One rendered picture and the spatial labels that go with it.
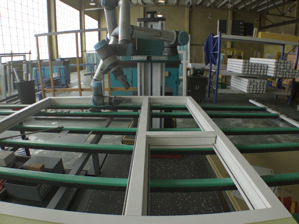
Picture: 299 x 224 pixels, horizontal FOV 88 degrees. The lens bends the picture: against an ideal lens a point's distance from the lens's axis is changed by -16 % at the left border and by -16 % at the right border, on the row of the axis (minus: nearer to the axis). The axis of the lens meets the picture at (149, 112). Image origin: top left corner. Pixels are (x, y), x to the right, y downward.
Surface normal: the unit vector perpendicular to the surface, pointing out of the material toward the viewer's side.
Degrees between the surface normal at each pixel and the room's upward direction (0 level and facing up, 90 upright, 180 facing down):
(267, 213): 0
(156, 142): 90
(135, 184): 0
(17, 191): 90
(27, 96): 94
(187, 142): 90
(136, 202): 0
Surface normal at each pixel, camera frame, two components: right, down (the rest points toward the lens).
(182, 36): 0.51, 0.27
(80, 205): 0.00, -0.95
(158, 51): -0.12, 0.30
